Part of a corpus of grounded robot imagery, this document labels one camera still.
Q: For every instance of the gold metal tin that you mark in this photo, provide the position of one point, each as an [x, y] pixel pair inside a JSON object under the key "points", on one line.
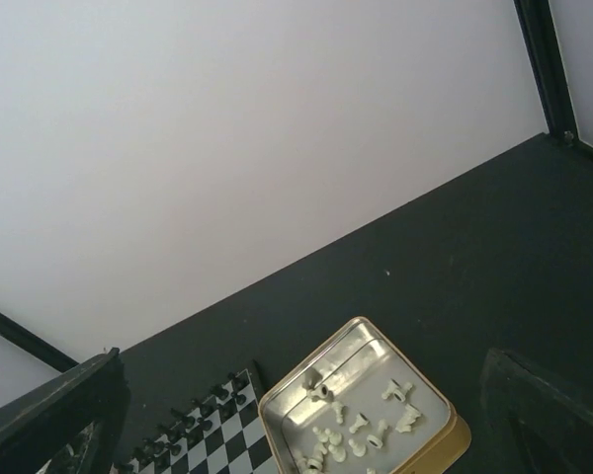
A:
{"points": [[357, 404]]}

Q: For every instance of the black frame post left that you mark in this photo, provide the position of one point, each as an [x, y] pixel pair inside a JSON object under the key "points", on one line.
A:
{"points": [[35, 346]]}

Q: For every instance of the black frame post right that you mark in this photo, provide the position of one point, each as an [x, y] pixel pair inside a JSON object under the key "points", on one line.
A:
{"points": [[542, 45]]}

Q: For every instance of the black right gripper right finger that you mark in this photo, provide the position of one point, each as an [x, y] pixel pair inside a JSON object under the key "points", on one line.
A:
{"points": [[537, 421]]}

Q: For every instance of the black white chessboard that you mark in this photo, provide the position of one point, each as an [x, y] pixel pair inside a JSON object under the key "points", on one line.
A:
{"points": [[223, 434]]}

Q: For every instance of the black frame post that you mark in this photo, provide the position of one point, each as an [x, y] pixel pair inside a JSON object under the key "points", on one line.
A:
{"points": [[35, 346], [542, 45]]}

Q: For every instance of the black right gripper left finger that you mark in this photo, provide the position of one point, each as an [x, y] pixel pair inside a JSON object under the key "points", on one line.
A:
{"points": [[71, 424]]}

